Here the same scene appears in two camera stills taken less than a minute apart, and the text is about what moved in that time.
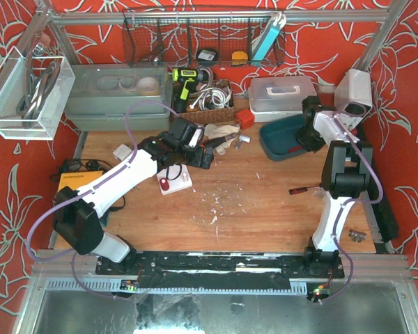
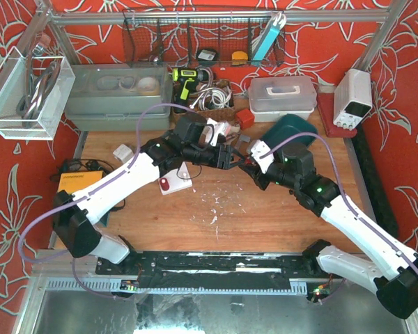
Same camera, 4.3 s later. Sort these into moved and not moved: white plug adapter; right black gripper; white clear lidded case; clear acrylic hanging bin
Moved: right black gripper
Not moved: white clear lidded case; white plug adapter; clear acrylic hanging bin
